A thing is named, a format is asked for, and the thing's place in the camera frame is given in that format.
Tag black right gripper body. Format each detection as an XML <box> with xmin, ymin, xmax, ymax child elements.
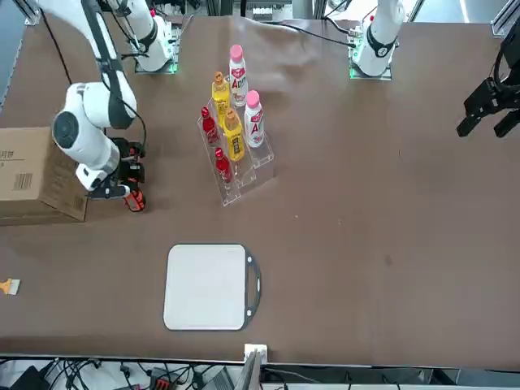
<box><xmin>109</xmin><ymin>137</ymin><xmax>147</xmax><ymax>180</ymax></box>

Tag black power strip red switches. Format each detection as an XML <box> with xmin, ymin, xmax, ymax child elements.
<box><xmin>148</xmin><ymin>367</ymin><xmax>171</xmax><ymax>390</ymax></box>

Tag brown cardboard box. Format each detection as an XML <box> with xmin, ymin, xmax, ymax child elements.
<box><xmin>0</xmin><ymin>126</ymin><xmax>93</xmax><ymax>227</ymax></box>

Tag yellow bottle orange cap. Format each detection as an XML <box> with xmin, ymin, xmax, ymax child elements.
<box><xmin>222</xmin><ymin>108</ymin><xmax>247</xmax><ymax>163</ymax></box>
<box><xmin>210</xmin><ymin>71</ymin><xmax>232</xmax><ymax>123</ymax></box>

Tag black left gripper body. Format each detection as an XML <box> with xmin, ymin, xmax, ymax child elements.
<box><xmin>489</xmin><ymin>31</ymin><xmax>520</xmax><ymax>111</ymax></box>

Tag black box under table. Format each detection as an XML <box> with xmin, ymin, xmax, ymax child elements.
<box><xmin>8</xmin><ymin>365</ymin><xmax>50</xmax><ymax>390</ymax></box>

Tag grey power adapter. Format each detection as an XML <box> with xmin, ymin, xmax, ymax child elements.
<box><xmin>205</xmin><ymin>367</ymin><xmax>235</xmax><ymax>390</ymax></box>

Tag small red bottle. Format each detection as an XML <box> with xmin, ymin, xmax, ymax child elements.
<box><xmin>214</xmin><ymin>146</ymin><xmax>233</xmax><ymax>184</ymax></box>
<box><xmin>200</xmin><ymin>106</ymin><xmax>220</xmax><ymax>146</ymax></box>

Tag thin black table cable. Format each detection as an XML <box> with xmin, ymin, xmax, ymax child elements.
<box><xmin>259</xmin><ymin>20</ymin><xmax>355</xmax><ymax>46</ymax></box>

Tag grey metal bar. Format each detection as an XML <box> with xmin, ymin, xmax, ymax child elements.
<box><xmin>235</xmin><ymin>351</ymin><xmax>263</xmax><ymax>390</ymax></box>

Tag white bottle pink cap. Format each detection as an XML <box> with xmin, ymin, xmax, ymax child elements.
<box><xmin>227</xmin><ymin>44</ymin><xmax>249</xmax><ymax>107</ymax></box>
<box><xmin>243</xmin><ymin>89</ymin><xmax>267</xmax><ymax>150</ymax></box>

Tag white cutting board black handle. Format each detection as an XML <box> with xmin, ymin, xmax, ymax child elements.
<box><xmin>162</xmin><ymin>243</ymin><xmax>263</xmax><ymax>332</ymax></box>

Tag clear acrylic stepped shelf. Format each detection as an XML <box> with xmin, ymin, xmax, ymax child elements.
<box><xmin>196</xmin><ymin>95</ymin><xmax>276</xmax><ymax>208</ymax></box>

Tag white mount bracket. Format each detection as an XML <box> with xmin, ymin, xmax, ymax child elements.
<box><xmin>243</xmin><ymin>343</ymin><xmax>269</xmax><ymax>362</ymax></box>

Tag orange black barcode scanner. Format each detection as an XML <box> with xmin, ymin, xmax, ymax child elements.
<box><xmin>121</xmin><ymin>145</ymin><xmax>148</xmax><ymax>213</ymax></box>

